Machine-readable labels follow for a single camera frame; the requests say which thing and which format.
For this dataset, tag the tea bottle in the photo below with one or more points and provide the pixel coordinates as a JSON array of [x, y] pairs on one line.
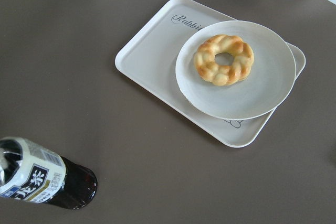
[[35, 174]]

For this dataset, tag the braided ring donut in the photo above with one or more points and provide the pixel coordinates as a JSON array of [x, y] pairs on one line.
[[224, 60]]

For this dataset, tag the white plate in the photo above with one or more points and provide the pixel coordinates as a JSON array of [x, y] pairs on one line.
[[270, 81]]

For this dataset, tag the cream serving tray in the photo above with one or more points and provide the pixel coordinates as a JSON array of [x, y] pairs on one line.
[[160, 58]]

